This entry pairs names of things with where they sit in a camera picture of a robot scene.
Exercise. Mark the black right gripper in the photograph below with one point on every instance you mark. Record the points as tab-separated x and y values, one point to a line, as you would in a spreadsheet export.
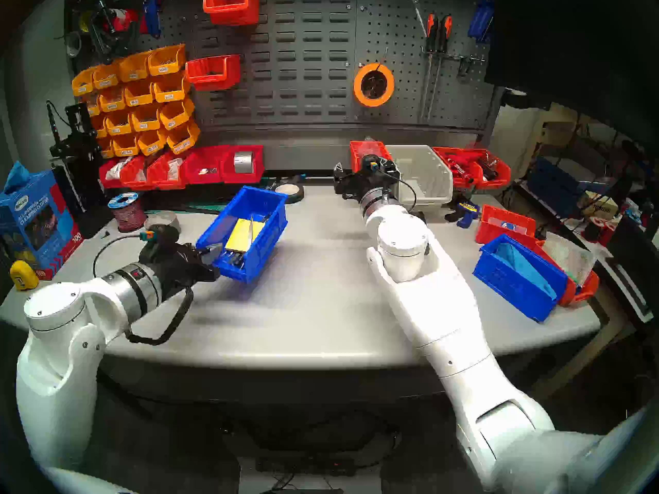
368	183

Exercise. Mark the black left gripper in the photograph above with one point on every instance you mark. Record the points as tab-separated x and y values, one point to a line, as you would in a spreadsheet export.
180	269

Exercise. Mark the small red parts bin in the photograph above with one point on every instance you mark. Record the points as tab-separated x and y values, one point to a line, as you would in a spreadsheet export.
358	161

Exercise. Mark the blue bin with hand tools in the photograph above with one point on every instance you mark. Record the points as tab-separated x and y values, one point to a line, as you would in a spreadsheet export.
262	256

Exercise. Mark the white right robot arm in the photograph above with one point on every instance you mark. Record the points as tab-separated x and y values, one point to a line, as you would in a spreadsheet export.
437	302

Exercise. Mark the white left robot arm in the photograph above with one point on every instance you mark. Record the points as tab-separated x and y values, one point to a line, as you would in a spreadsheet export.
56	374

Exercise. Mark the red hand tool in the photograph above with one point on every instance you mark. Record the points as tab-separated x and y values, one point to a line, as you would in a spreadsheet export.
458	167

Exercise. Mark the red bin with red tool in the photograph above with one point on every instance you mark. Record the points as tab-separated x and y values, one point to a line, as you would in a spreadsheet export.
471	181

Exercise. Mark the yellow notepad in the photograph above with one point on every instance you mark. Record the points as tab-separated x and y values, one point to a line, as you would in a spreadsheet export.
244	235

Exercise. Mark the black tape roll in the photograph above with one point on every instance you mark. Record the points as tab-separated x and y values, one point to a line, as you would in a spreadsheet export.
294	197

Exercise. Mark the green cutting mat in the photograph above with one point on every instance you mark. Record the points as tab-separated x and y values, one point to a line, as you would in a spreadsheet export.
203	208

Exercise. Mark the orange tape roll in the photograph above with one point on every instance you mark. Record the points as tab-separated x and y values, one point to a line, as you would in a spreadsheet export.
374	103

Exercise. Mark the red plastic storage bin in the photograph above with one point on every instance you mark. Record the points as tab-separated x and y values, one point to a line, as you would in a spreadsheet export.
195	179
242	178

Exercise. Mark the grey pegboard with screwdrivers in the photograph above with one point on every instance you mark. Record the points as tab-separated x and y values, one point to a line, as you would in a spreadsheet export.
406	115

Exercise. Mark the large white plastic bin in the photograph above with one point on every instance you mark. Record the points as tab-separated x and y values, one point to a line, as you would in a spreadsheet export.
432	184

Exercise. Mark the orange-red plastic storage bin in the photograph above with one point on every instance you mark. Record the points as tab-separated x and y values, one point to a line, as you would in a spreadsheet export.
159	182
134	182

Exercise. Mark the clear bag of screws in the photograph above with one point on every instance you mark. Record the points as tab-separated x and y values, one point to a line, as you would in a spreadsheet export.
175	168

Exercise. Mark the yellow bin labelled M4-0.7X6 HEX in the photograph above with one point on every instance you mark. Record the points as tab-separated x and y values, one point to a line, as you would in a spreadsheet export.
183	140

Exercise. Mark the yellow bin labelled M2.5-5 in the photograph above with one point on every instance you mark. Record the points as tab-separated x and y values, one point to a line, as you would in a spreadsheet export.
152	147

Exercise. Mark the blue yellow bar clamp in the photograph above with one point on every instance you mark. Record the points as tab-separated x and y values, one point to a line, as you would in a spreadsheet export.
466	210

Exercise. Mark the white plastic bag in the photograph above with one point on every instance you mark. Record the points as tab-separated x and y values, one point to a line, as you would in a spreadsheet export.
117	169

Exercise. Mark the red bin with white bag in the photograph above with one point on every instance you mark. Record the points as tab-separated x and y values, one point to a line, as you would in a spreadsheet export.
104	182

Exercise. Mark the yellow bin labelled M2.5-6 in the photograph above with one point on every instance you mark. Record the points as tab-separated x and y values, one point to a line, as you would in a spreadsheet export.
125	149

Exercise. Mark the yellow bin labelled M3-6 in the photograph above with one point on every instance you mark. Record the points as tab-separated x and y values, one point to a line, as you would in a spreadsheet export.
176	120

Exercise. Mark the yellow screw bin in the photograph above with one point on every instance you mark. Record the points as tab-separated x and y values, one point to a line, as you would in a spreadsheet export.
106	150
99	128
84	84
92	107

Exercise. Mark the yellow bin labelled M3-8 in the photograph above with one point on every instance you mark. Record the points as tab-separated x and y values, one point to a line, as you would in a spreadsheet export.
147	122

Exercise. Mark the red louvre-hung bin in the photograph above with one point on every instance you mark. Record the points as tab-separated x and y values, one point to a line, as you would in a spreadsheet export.
231	15
211	81

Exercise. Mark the red bin with blue label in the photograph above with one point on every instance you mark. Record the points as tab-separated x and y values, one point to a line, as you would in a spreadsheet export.
489	233

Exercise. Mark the yellow bin labelled M3-12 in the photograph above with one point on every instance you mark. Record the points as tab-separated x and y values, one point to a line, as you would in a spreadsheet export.
119	127

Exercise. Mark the yellow bin labelled M3-4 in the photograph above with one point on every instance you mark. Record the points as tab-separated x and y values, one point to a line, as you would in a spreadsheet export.
171	93

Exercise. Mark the yellow bin labelled M4-6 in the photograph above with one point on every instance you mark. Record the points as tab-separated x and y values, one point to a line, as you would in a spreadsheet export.
140	98

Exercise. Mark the blue cleaning cloths box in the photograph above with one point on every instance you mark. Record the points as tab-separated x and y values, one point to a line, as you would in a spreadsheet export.
33	220

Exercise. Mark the yellow bin labelled M4X4XS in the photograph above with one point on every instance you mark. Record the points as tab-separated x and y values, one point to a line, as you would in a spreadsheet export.
113	103

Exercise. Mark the yellow tape measure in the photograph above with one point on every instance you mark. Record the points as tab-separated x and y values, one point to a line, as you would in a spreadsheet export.
24	277

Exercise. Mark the folded blue cloth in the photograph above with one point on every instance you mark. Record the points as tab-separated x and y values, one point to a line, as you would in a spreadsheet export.
520	261

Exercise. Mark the yellow bin labelled M3X6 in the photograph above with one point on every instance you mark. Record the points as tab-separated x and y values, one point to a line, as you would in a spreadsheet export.
166	66

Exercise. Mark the blue bin with cloth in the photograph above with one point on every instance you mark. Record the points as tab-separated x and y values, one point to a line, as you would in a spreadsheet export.
509	287

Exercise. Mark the blue spring clamps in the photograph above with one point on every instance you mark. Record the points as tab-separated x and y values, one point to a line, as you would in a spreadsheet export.
480	19

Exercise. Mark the yellow bin labelled M3X8 BAD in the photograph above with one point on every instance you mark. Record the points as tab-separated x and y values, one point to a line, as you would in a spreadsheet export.
107	80

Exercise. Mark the blue cloth in dispenser box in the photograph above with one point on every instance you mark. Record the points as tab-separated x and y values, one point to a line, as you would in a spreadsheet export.
17	176

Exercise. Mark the dark blue crate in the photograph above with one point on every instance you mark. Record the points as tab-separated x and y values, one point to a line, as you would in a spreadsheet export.
556	181

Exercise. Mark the grey pegboard with yellow bins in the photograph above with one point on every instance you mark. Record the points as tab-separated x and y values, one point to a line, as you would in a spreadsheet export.
175	22

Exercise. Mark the black power strip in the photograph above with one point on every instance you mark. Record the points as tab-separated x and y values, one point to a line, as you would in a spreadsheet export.
304	467

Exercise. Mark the black grey vise clamp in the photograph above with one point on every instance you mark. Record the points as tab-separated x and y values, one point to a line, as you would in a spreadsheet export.
110	42

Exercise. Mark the white paper packet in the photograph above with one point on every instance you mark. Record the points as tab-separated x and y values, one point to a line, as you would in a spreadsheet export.
569	256

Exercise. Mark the black monitor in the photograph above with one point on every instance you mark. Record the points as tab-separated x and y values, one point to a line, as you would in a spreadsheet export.
566	45

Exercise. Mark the red thread spool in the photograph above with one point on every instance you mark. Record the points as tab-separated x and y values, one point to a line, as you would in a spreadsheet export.
594	230

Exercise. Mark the red white tape roll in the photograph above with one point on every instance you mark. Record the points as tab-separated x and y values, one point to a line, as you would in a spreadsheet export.
121	18

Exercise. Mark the grey hanging tape roll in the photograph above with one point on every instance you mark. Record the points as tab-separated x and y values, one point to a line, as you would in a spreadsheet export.
68	44

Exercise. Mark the brown cardboard box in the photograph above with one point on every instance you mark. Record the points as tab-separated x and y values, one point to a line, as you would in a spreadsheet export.
600	207

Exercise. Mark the orange-red bin with paper packet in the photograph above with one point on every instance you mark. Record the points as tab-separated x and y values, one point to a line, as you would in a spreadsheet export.
586	290

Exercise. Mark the yellow hanging tape roll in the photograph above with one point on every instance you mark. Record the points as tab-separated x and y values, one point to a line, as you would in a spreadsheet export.
83	22

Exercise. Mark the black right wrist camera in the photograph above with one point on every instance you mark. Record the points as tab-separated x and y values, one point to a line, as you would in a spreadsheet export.
373	162

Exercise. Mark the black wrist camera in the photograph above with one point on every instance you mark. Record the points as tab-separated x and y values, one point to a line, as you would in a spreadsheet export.
373	162
162	236

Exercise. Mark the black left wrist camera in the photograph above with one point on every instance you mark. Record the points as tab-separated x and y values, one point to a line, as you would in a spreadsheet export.
162	236

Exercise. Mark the grey duct tape roll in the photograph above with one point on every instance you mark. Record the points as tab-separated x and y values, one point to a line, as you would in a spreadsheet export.
154	221

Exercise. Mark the silver duct tape roll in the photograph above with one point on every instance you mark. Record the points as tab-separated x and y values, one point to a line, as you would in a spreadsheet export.
243	162

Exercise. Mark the grey louvred wall panel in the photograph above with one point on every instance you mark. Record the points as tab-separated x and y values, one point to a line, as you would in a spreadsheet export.
301	60

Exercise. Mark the metal tool holder rail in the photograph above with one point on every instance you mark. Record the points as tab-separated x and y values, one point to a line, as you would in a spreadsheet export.
453	57

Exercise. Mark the black metal frame stand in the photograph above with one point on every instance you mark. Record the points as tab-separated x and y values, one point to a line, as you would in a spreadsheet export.
80	161

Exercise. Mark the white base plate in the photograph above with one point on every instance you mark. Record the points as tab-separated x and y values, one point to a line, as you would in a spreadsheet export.
252	485

